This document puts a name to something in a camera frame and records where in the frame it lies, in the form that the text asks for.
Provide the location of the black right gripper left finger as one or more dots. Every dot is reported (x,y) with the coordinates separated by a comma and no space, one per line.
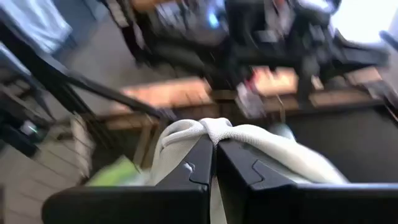
(140,205)

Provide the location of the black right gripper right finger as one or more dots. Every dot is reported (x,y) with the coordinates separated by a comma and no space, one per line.
(295,205)

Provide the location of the green microfiber towel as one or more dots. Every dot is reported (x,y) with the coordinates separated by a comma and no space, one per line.
(115,175)

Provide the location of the light blue microfiber towel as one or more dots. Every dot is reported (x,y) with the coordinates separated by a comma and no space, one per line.
(236,130)

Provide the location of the wooden workbench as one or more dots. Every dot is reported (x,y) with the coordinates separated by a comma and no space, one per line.
(168,93)

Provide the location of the black rig frame strut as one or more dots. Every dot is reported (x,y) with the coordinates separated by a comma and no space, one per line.
(124,99)

